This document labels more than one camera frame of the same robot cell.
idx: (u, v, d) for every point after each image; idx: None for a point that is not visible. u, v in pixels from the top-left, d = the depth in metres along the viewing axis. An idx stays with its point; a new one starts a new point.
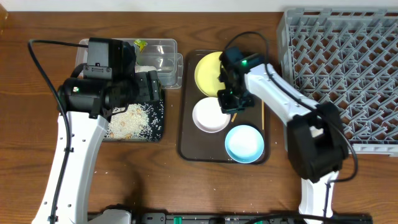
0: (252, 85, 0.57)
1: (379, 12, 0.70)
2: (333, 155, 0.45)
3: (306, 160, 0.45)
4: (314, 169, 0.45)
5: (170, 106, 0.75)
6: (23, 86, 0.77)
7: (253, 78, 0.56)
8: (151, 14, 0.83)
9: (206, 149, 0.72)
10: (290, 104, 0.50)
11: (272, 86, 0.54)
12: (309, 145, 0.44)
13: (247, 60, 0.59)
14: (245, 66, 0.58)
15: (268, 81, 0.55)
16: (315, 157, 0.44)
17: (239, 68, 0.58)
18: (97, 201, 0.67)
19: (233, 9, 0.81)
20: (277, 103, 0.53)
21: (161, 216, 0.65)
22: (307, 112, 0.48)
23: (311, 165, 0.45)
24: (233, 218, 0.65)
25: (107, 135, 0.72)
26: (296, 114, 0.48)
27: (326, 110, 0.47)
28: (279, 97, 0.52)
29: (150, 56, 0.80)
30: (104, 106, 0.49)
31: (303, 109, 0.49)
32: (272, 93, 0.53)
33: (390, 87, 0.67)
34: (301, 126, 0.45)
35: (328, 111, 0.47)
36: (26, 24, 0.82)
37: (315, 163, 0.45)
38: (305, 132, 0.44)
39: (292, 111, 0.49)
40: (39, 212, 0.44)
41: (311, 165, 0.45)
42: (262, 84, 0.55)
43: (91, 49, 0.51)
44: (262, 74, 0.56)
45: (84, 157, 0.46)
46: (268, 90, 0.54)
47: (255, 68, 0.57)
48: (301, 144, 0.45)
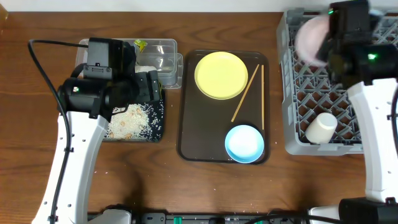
0: (361, 97, 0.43)
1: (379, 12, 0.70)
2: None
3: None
4: None
5: (170, 106, 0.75)
6: (23, 87, 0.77)
7: (376, 101, 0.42)
8: (151, 14, 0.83)
9: (206, 149, 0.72)
10: (392, 174, 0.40)
11: (384, 125, 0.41)
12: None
13: (375, 54, 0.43)
14: (371, 61, 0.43)
15: (388, 119, 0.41)
16: None
17: (357, 55, 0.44)
18: (97, 201, 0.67)
19: (233, 9, 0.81)
20: (379, 152, 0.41)
21: (161, 216, 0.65)
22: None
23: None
24: (233, 219, 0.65)
25: (107, 134, 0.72)
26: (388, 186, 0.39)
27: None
28: (387, 154, 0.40)
29: (150, 56, 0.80)
30: (105, 106, 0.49)
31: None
32: (382, 139, 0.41)
33: None
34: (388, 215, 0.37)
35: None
36: (26, 23, 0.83)
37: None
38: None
39: (390, 183, 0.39)
40: (39, 212, 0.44)
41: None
42: (374, 117, 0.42)
43: (91, 49, 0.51)
44: (381, 104, 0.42)
45: (84, 157, 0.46)
46: (377, 133, 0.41)
47: (380, 83, 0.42)
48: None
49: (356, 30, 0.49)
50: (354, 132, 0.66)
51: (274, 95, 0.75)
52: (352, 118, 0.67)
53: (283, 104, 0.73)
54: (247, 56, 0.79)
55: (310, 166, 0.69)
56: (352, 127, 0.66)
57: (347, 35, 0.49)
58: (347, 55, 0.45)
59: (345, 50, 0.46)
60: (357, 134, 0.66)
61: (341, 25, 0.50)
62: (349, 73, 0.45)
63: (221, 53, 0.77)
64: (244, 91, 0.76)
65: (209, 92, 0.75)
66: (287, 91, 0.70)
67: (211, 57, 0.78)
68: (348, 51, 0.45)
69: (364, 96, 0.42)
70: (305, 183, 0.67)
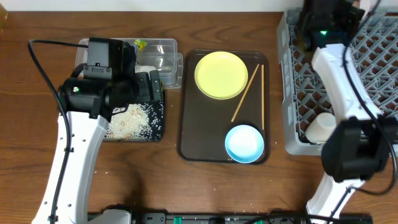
0: (321, 58, 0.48)
1: (379, 12, 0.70)
2: (369, 167, 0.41)
3: (341, 158, 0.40)
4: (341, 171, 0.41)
5: (170, 106, 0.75)
6: (23, 86, 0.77)
7: (331, 56, 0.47)
8: (151, 14, 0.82)
9: (206, 149, 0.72)
10: (351, 102, 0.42)
11: (341, 72, 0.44)
12: (351, 147, 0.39)
13: (326, 31, 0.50)
14: (324, 37, 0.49)
15: (341, 66, 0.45)
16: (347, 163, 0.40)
17: (313, 35, 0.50)
18: (97, 201, 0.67)
19: (233, 8, 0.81)
20: (338, 93, 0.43)
21: (162, 216, 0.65)
22: (365, 119, 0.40)
23: (342, 165, 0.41)
24: (233, 218, 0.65)
25: (107, 134, 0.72)
26: (353, 116, 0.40)
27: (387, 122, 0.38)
28: (343, 88, 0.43)
29: (150, 56, 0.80)
30: (105, 106, 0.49)
31: (364, 112, 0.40)
32: (339, 79, 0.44)
33: (390, 87, 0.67)
34: (354, 127, 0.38)
35: (387, 124, 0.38)
36: (26, 23, 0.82)
37: (346, 167, 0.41)
38: (354, 136, 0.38)
39: (351, 109, 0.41)
40: (39, 212, 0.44)
41: (341, 166, 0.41)
42: (331, 67, 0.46)
43: (91, 49, 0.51)
44: (335, 57, 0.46)
45: (84, 157, 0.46)
46: (336, 76, 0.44)
47: (333, 46, 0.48)
48: (344, 143, 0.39)
49: (324, 14, 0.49)
50: None
51: (274, 95, 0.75)
52: None
53: (283, 104, 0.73)
54: (247, 56, 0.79)
55: (310, 166, 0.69)
56: None
57: (313, 17, 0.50)
58: (308, 35, 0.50)
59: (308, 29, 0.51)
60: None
61: (313, 5, 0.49)
62: (311, 51, 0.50)
63: (221, 53, 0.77)
64: (244, 90, 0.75)
65: (209, 92, 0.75)
66: (287, 91, 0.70)
67: (211, 57, 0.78)
68: (308, 32, 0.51)
69: (321, 55, 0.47)
70: (305, 183, 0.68)
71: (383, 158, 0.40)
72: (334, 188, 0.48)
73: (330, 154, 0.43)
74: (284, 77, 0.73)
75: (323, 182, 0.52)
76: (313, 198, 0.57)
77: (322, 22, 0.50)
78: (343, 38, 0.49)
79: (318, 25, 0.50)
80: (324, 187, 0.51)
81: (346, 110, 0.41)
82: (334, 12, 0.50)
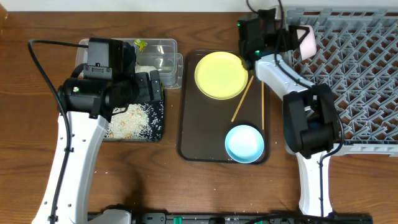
0: (260, 67, 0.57)
1: (379, 12, 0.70)
2: (325, 132, 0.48)
3: (298, 132, 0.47)
4: (304, 143, 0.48)
5: (170, 106, 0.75)
6: (23, 87, 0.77)
7: (262, 63, 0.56)
8: (151, 14, 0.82)
9: (206, 149, 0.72)
10: (289, 84, 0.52)
11: (277, 71, 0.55)
12: (300, 119, 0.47)
13: (260, 50, 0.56)
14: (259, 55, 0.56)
15: (275, 66, 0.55)
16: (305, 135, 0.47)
17: (251, 56, 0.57)
18: (97, 201, 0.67)
19: (233, 9, 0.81)
20: (280, 84, 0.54)
21: (161, 216, 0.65)
22: (303, 90, 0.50)
23: (301, 139, 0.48)
24: (233, 218, 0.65)
25: (107, 134, 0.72)
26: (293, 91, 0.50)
27: (321, 89, 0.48)
28: (280, 78, 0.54)
29: (150, 56, 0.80)
30: (105, 106, 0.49)
31: (301, 88, 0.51)
32: (276, 74, 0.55)
33: (390, 88, 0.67)
34: (296, 101, 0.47)
35: (322, 91, 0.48)
36: (26, 23, 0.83)
37: (306, 139, 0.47)
38: (298, 106, 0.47)
39: (290, 89, 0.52)
40: (39, 212, 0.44)
41: (301, 140, 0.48)
42: (268, 70, 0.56)
43: (91, 49, 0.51)
44: (269, 61, 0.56)
45: (84, 157, 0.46)
46: (273, 74, 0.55)
47: (265, 56, 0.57)
48: (293, 116, 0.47)
49: (256, 38, 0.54)
50: (370, 133, 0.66)
51: (274, 95, 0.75)
52: (367, 118, 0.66)
53: None
54: None
55: None
56: (369, 128, 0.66)
57: (249, 42, 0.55)
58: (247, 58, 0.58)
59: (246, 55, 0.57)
60: (357, 134, 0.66)
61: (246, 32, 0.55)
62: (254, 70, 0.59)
63: (221, 53, 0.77)
64: (244, 90, 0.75)
65: (209, 92, 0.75)
66: None
67: (211, 57, 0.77)
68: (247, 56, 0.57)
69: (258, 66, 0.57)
70: None
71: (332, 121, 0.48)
72: (308, 167, 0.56)
73: (290, 134, 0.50)
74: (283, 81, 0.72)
75: (301, 177, 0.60)
76: (302, 191, 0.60)
77: (256, 45, 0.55)
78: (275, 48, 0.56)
79: (253, 48, 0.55)
80: (303, 178, 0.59)
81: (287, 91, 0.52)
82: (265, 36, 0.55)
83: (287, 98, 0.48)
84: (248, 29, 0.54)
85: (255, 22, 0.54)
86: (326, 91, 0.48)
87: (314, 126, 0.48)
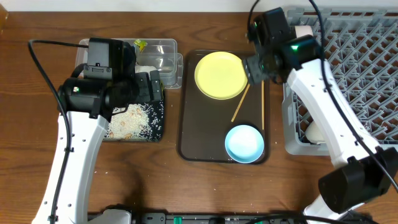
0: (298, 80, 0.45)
1: (379, 12, 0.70)
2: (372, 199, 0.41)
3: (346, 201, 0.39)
4: (346, 208, 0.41)
5: (170, 106, 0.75)
6: (23, 87, 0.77)
7: (305, 80, 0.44)
8: (151, 14, 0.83)
9: (206, 149, 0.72)
10: (346, 138, 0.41)
11: (330, 102, 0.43)
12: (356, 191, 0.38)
13: (296, 44, 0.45)
14: (295, 51, 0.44)
15: (326, 92, 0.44)
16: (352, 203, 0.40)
17: (283, 50, 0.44)
18: (97, 202, 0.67)
19: (233, 8, 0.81)
20: (330, 128, 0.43)
21: (162, 216, 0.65)
22: (364, 156, 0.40)
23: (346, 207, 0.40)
24: (233, 218, 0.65)
25: (107, 134, 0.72)
26: (351, 156, 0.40)
27: (387, 159, 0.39)
28: (335, 122, 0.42)
29: (150, 56, 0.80)
30: (105, 106, 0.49)
31: (361, 149, 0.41)
32: (328, 114, 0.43)
33: (390, 87, 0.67)
34: (356, 171, 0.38)
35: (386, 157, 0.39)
36: (26, 23, 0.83)
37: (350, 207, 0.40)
38: (357, 181, 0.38)
39: (346, 147, 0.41)
40: (39, 212, 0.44)
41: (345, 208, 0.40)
42: (313, 96, 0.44)
43: (91, 48, 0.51)
44: (317, 80, 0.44)
45: (84, 157, 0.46)
46: (321, 109, 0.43)
47: (307, 63, 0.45)
48: (349, 189, 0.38)
49: (280, 32, 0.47)
50: (371, 133, 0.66)
51: (274, 96, 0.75)
52: (367, 118, 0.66)
53: (283, 104, 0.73)
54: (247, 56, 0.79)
55: (310, 167, 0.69)
56: (369, 128, 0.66)
57: (273, 38, 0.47)
58: (277, 53, 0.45)
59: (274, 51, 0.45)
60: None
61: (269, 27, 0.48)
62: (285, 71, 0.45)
63: (221, 53, 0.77)
64: (244, 90, 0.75)
65: (208, 92, 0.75)
66: (287, 91, 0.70)
67: (211, 57, 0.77)
68: (277, 51, 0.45)
69: (299, 80, 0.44)
70: (305, 183, 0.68)
71: (385, 188, 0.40)
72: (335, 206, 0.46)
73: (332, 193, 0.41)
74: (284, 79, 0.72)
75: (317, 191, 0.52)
76: (313, 201, 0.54)
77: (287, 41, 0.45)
78: (316, 48, 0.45)
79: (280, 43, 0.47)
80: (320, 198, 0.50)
81: (340, 147, 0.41)
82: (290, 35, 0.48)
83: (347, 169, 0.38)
84: (269, 20, 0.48)
85: (279, 16, 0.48)
86: (391, 159, 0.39)
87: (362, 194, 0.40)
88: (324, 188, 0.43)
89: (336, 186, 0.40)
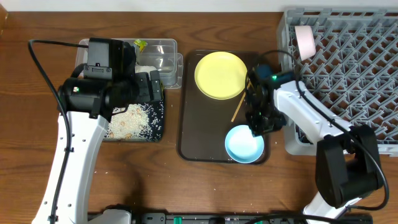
0: (279, 98, 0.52)
1: (379, 12, 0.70)
2: (365, 182, 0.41)
3: (336, 184, 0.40)
4: (344, 196, 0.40)
5: (170, 106, 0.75)
6: (23, 87, 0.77)
7: (283, 93, 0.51)
8: (151, 14, 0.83)
9: (206, 149, 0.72)
10: (322, 124, 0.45)
11: (303, 104, 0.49)
12: (339, 169, 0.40)
13: (277, 76, 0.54)
14: (275, 81, 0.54)
15: (300, 98, 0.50)
16: (345, 186, 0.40)
17: (268, 83, 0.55)
18: (97, 202, 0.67)
19: (233, 8, 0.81)
20: (308, 122, 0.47)
21: (161, 216, 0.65)
22: (340, 134, 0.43)
23: (341, 193, 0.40)
24: (233, 218, 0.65)
25: (107, 134, 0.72)
26: (329, 135, 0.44)
27: (362, 133, 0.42)
28: (311, 115, 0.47)
29: (150, 56, 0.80)
30: (105, 106, 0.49)
31: (336, 130, 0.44)
32: (304, 111, 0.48)
33: (390, 87, 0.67)
34: (333, 147, 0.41)
35: (362, 133, 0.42)
36: (26, 23, 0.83)
37: (345, 192, 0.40)
38: (337, 157, 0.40)
39: (324, 131, 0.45)
40: (40, 212, 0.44)
41: (340, 194, 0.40)
42: (291, 102, 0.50)
43: (91, 49, 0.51)
44: (292, 91, 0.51)
45: (84, 157, 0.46)
46: (300, 109, 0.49)
47: (286, 85, 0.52)
48: (331, 166, 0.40)
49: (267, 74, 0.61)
50: None
51: None
52: (367, 118, 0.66)
53: None
54: (247, 56, 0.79)
55: (310, 167, 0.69)
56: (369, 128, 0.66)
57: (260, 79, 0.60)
58: (263, 84, 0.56)
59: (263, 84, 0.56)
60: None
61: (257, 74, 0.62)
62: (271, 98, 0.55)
63: (221, 53, 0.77)
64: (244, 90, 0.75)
65: (209, 92, 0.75)
66: None
67: (211, 57, 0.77)
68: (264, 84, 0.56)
69: (279, 96, 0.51)
70: (305, 183, 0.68)
71: (372, 167, 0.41)
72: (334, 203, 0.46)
73: (324, 182, 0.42)
74: None
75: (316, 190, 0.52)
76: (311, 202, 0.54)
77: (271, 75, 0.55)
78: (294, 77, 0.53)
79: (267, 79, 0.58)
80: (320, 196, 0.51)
81: (319, 133, 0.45)
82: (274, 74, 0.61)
83: (322, 145, 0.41)
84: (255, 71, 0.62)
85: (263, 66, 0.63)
86: (366, 134, 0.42)
87: (352, 177, 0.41)
88: (319, 184, 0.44)
89: (323, 172, 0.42)
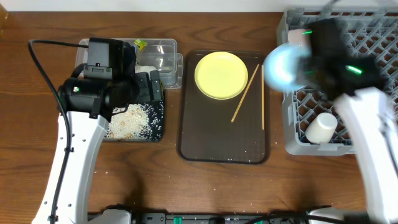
0: (341, 106, 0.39)
1: (379, 12, 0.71)
2: None
3: None
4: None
5: (170, 106, 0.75)
6: (23, 87, 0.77)
7: (357, 112, 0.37)
8: (151, 14, 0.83)
9: (206, 149, 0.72)
10: (391, 185, 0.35)
11: (383, 145, 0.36)
12: None
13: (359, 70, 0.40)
14: (354, 75, 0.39)
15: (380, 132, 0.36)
16: None
17: (339, 71, 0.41)
18: (97, 202, 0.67)
19: (233, 8, 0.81)
20: (370, 167, 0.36)
21: (161, 216, 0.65)
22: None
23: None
24: (233, 219, 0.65)
25: (107, 135, 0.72)
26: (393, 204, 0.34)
27: None
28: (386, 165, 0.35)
29: (150, 56, 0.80)
30: (105, 106, 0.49)
31: None
32: (382, 154, 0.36)
33: (391, 87, 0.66)
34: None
35: None
36: (26, 23, 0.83)
37: None
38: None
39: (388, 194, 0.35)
40: (40, 211, 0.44)
41: None
42: (366, 131, 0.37)
43: (91, 49, 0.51)
44: (376, 118, 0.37)
45: (84, 157, 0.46)
46: (373, 145, 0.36)
47: (370, 99, 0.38)
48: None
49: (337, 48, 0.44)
50: None
51: (274, 95, 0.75)
52: None
53: (283, 104, 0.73)
54: (247, 56, 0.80)
55: (310, 167, 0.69)
56: None
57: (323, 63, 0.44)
58: (334, 72, 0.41)
59: (333, 70, 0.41)
60: (339, 134, 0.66)
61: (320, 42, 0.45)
62: (329, 89, 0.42)
63: (221, 53, 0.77)
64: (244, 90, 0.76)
65: (209, 92, 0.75)
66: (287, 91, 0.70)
67: (211, 57, 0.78)
68: (335, 71, 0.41)
69: (352, 112, 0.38)
70: (305, 183, 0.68)
71: None
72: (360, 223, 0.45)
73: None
74: None
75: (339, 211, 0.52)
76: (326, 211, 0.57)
77: (351, 65, 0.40)
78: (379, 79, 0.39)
79: (341, 65, 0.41)
80: None
81: (381, 191, 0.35)
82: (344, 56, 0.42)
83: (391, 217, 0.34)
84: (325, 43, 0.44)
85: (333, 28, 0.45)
86: None
87: None
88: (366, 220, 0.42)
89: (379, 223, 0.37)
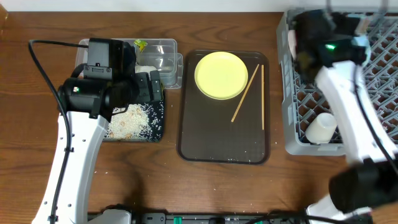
0: (319, 80, 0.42)
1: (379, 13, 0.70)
2: None
3: None
4: None
5: (170, 106, 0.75)
6: (23, 87, 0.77)
7: (333, 74, 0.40)
8: (151, 14, 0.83)
9: (206, 149, 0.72)
10: (366, 142, 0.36)
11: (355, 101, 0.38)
12: None
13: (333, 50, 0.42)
14: (331, 53, 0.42)
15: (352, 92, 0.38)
16: None
17: (319, 52, 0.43)
18: (97, 201, 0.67)
19: (233, 8, 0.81)
20: (346, 122, 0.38)
21: (161, 216, 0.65)
22: None
23: None
24: (233, 218, 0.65)
25: (107, 135, 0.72)
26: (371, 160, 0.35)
27: None
28: (362, 127, 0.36)
29: (150, 56, 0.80)
30: (105, 106, 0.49)
31: (378, 154, 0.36)
32: (356, 114, 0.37)
33: (390, 87, 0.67)
34: None
35: None
36: (26, 23, 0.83)
37: None
38: None
39: (364, 149, 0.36)
40: (39, 212, 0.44)
41: None
42: (338, 89, 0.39)
43: (91, 49, 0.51)
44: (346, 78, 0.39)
45: (84, 157, 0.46)
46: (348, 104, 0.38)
47: (341, 65, 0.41)
48: None
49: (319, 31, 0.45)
50: None
51: (274, 95, 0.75)
52: None
53: (283, 104, 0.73)
54: (247, 56, 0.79)
55: (310, 166, 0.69)
56: None
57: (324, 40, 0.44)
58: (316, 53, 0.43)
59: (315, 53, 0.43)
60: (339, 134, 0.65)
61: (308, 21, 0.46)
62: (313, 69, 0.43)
63: (221, 53, 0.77)
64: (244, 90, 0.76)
65: (209, 92, 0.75)
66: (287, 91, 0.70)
67: (211, 57, 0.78)
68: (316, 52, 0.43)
69: (329, 77, 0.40)
70: (305, 183, 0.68)
71: None
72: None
73: None
74: (285, 79, 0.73)
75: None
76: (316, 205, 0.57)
77: (338, 47, 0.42)
78: (347, 56, 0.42)
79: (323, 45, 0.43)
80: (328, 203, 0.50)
81: (356, 147, 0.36)
82: (320, 40, 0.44)
83: None
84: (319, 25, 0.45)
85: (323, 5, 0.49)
86: None
87: None
88: None
89: None
